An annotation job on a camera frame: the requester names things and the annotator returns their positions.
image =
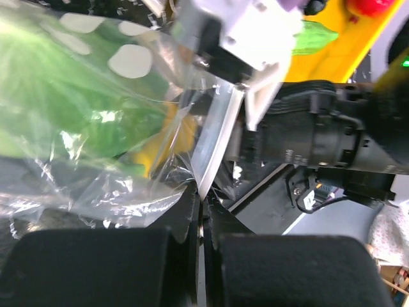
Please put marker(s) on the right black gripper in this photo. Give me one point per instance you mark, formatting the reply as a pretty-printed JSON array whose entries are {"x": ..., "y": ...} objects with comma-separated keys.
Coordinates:
[{"x": 351, "y": 136}]

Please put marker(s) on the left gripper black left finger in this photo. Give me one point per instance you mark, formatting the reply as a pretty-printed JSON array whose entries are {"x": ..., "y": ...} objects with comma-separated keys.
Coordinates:
[{"x": 152, "y": 266}]

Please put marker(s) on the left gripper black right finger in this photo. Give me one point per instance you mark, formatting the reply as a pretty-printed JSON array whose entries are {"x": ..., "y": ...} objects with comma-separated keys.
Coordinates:
[{"x": 245, "y": 269}]

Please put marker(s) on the yellow fake lemon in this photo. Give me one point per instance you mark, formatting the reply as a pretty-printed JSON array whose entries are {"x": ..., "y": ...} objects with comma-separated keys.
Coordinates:
[{"x": 176, "y": 136}]

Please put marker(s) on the clear zip bag with lemon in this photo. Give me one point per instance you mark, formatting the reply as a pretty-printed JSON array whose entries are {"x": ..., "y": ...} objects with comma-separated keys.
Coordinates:
[{"x": 115, "y": 189}]

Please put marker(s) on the green fake bok choy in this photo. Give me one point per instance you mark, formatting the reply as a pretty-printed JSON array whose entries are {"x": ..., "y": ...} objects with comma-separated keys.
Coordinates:
[{"x": 86, "y": 95}]

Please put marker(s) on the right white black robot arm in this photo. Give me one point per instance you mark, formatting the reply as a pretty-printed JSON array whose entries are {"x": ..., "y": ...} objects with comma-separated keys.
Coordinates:
[{"x": 393, "y": 80}]

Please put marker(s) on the green fake bitter gourd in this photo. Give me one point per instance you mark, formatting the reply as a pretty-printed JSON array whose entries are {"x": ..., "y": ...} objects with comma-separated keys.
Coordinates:
[{"x": 313, "y": 37}]

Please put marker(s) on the fake peach in tray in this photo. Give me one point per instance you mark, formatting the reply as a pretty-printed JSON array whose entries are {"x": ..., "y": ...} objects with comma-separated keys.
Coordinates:
[{"x": 367, "y": 9}]

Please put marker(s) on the black fake grape bunch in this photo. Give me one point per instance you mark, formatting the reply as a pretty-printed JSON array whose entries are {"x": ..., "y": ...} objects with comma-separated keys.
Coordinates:
[{"x": 314, "y": 7}]

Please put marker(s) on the yellow plastic tray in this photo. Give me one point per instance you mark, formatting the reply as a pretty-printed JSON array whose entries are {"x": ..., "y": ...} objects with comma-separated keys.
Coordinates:
[{"x": 337, "y": 61}]

